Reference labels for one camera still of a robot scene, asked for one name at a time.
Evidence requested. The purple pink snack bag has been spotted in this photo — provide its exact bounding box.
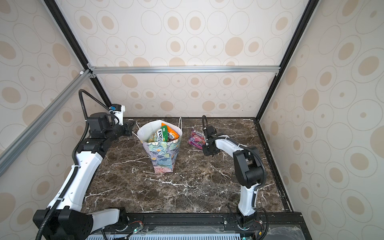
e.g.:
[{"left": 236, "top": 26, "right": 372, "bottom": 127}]
[{"left": 188, "top": 130, "right": 206, "bottom": 150}]

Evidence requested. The orange snack bag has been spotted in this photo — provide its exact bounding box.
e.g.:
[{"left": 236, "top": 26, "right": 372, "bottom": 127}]
[{"left": 162, "top": 123, "right": 180, "bottom": 142}]

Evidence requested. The floral paper bag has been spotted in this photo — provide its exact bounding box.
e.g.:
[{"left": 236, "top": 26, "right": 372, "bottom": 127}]
[{"left": 134, "top": 118, "right": 183, "bottom": 173}]

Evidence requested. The green spring tea snack bag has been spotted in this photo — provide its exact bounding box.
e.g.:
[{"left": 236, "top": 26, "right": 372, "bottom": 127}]
[{"left": 148, "top": 126, "right": 169, "bottom": 143}]

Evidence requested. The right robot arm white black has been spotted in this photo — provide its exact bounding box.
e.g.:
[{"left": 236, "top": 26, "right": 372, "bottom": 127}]
[{"left": 203, "top": 126, "right": 267, "bottom": 217}]

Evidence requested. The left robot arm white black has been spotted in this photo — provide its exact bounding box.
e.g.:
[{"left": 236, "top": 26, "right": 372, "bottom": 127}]
[{"left": 33, "top": 111, "right": 135, "bottom": 240}]

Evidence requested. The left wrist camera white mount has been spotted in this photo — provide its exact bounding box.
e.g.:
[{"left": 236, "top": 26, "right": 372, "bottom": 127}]
[{"left": 109, "top": 104, "right": 126, "bottom": 126}]

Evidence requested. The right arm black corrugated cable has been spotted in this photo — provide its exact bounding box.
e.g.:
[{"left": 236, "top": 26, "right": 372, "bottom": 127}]
[{"left": 201, "top": 114, "right": 269, "bottom": 240}]

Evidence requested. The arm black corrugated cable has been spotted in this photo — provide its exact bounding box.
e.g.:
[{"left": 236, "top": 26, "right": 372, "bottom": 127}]
[
  {"left": 34, "top": 88, "right": 120, "bottom": 240},
  {"left": 201, "top": 114, "right": 269, "bottom": 240}
]

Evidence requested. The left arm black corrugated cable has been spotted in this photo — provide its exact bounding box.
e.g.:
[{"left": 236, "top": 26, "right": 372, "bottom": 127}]
[{"left": 34, "top": 88, "right": 120, "bottom": 240}]

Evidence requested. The silver aluminium rail back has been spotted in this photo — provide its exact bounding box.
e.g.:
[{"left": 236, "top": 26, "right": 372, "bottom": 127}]
[{"left": 91, "top": 66, "right": 280, "bottom": 74}]

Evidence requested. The silver aluminium rail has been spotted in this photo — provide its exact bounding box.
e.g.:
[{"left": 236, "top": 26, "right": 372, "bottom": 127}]
[
  {"left": 1, "top": 70, "right": 91, "bottom": 175},
  {"left": 91, "top": 66, "right": 280, "bottom": 74}
]

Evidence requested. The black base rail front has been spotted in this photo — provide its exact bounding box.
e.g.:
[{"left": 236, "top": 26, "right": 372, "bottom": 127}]
[{"left": 53, "top": 211, "right": 313, "bottom": 240}]

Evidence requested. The silver aluminium rail left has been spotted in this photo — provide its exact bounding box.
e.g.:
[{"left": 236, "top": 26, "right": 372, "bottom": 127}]
[{"left": 1, "top": 70, "right": 91, "bottom": 175}]

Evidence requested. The black corner frame post left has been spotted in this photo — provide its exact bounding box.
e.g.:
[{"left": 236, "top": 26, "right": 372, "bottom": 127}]
[{"left": 43, "top": 0, "right": 112, "bottom": 107}]

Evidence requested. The black corner frame post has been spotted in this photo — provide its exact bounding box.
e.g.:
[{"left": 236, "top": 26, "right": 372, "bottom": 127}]
[
  {"left": 256, "top": 0, "right": 320, "bottom": 122},
  {"left": 43, "top": 0, "right": 112, "bottom": 107}
]

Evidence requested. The black corner frame post right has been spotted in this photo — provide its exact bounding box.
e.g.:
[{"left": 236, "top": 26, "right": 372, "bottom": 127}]
[{"left": 256, "top": 0, "right": 320, "bottom": 122}]

